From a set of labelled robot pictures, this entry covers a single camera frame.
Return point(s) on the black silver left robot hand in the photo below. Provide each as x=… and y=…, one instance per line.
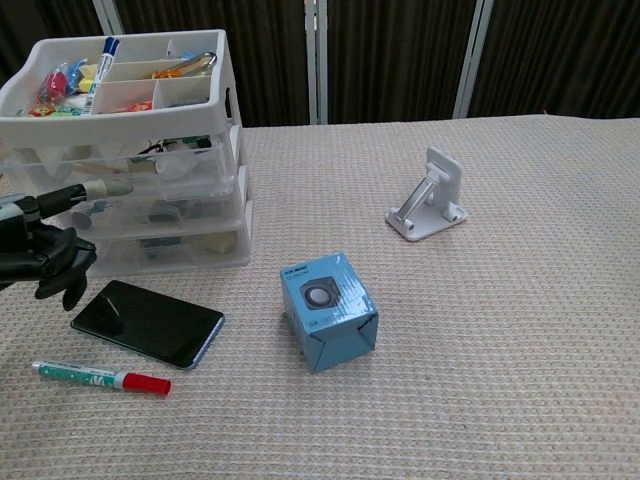
x=30, y=250

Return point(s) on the clear plastic drawer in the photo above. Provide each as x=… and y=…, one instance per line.
x=202, y=175

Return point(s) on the white plastic drawer organizer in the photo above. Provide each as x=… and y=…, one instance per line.
x=125, y=124

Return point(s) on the black smartphone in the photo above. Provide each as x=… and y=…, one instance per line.
x=145, y=322

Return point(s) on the lion print green packet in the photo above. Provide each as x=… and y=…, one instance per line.
x=47, y=110

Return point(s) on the red-capped whiteboard marker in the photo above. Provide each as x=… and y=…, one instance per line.
x=100, y=377

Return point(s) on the pink red candy packet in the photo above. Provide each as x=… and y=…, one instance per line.
x=52, y=84

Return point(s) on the red yellow snack packet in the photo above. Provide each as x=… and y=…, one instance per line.
x=135, y=106

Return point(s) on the blue candy packet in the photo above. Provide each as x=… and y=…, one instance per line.
x=74, y=75

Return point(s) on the yellow sticky block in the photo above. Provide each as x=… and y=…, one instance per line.
x=90, y=74

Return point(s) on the blue-capped whiteboard marker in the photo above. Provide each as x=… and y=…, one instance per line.
x=102, y=65

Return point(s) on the orange gold packet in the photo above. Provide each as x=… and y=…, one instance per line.
x=167, y=74

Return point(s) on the blue plastic object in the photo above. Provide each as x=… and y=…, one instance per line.
x=186, y=54

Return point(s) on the blue speaker box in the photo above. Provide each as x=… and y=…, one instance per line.
x=325, y=320

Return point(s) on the white folding phone stand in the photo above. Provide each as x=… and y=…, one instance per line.
x=440, y=200

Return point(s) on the beige woven tablecloth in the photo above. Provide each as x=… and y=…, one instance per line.
x=500, y=350

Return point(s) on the white partition frame post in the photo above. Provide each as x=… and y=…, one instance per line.
x=107, y=17
x=316, y=60
x=470, y=60

